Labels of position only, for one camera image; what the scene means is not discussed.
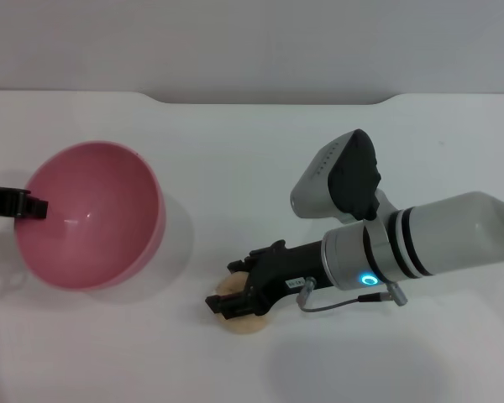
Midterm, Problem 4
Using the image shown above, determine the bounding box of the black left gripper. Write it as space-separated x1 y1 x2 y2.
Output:
0 183 50 221

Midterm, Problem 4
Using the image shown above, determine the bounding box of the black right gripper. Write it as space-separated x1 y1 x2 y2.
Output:
204 239 333 325

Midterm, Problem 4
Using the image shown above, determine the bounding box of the pink plastic bowl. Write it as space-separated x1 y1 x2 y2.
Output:
14 140 167 291

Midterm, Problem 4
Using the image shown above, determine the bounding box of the grey right wrist cable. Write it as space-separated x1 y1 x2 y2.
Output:
296 275 409 314

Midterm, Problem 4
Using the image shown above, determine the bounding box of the beige egg yolk pastry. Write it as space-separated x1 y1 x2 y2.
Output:
213 271 270 337

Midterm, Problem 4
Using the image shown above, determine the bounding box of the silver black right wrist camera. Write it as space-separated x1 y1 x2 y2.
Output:
289 129 383 226

